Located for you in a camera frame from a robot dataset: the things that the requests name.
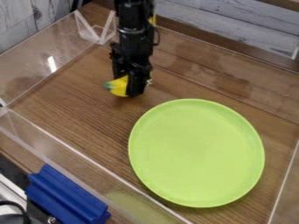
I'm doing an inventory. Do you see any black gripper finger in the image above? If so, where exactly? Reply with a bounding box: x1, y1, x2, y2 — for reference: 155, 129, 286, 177
126, 68, 151, 97
113, 57, 129, 79

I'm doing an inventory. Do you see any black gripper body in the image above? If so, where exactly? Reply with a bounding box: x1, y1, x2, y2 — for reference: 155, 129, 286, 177
110, 27, 155, 75

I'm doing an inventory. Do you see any yellow toy banana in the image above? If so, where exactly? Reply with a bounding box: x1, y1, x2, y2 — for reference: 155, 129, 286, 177
104, 75, 129, 97

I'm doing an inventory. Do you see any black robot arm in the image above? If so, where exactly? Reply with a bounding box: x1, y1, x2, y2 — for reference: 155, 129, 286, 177
107, 0, 159, 97

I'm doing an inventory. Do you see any green round plate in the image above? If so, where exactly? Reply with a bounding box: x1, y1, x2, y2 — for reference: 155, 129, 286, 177
129, 99, 266, 207

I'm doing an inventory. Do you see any yellow labelled tin can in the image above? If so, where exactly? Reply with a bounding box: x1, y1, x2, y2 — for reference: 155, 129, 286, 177
149, 14, 157, 26

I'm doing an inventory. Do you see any clear acrylic front barrier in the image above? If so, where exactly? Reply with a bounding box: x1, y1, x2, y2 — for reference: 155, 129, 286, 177
0, 107, 193, 224

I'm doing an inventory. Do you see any blue plastic clamp block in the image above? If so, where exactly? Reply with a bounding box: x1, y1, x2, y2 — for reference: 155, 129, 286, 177
26, 164, 111, 224

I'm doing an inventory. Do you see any clear acrylic corner bracket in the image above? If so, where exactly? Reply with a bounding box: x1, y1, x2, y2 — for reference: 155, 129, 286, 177
75, 10, 118, 46

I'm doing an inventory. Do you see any black cable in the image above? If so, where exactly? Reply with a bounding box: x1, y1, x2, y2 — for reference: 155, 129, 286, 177
0, 200, 34, 224

